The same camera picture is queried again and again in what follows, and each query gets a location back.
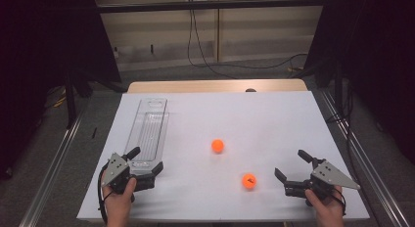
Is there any orange ball with dark mark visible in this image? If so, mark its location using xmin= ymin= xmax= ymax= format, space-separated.
xmin=242 ymin=173 xmax=257 ymax=190

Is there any black horizontal bar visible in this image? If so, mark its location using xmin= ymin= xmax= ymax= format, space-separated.
xmin=97 ymin=0 xmax=328 ymax=15

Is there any long black cable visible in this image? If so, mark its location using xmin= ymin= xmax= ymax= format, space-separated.
xmin=187 ymin=8 xmax=309 ymax=70
xmin=191 ymin=9 xmax=238 ymax=80

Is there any yellow cable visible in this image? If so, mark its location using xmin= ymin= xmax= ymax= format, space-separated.
xmin=48 ymin=86 xmax=69 ymax=109

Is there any clear plastic tray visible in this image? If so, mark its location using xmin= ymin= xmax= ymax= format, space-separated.
xmin=123 ymin=97 xmax=170 ymax=176

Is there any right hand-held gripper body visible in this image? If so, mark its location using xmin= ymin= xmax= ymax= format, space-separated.
xmin=283 ymin=158 xmax=362 ymax=203

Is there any person's right hand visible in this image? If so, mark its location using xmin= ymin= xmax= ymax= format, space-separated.
xmin=304 ymin=185 xmax=346 ymax=221

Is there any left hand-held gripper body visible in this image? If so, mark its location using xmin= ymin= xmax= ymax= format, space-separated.
xmin=101 ymin=152 xmax=157 ymax=195

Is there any hand-held gripper black cable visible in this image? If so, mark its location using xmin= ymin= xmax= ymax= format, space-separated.
xmin=332 ymin=187 xmax=347 ymax=216
xmin=96 ymin=162 xmax=114 ymax=225

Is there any plain orange ball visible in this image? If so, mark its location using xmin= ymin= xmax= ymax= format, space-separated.
xmin=210 ymin=138 xmax=225 ymax=154

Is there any dark curtain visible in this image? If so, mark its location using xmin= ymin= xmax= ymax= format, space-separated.
xmin=304 ymin=0 xmax=415 ymax=164
xmin=0 ymin=0 xmax=122 ymax=181

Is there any left hand-held gripper black cable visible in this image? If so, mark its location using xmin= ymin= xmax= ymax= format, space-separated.
xmin=96 ymin=162 xmax=114 ymax=225

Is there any metal floor rail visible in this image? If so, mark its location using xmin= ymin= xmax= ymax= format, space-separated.
xmin=19 ymin=99 xmax=90 ymax=227
xmin=317 ymin=89 xmax=410 ymax=227

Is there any right hand-held gripper black cable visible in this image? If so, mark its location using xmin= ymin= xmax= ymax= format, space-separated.
xmin=332 ymin=187 xmax=347 ymax=216

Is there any person's left hand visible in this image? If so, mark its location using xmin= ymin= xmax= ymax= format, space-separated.
xmin=101 ymin=176 xmax=138 ymax=218

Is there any white table cover sheet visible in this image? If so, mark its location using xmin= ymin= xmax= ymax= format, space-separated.
xmin=76 ymin=90 xmax=371 ymax=221

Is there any black metal stand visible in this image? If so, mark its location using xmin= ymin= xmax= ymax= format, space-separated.
xmin=63 ymin=68 xmax=129 ymax=130
xmin=293 ymin=57 xmax=347 ymax=114

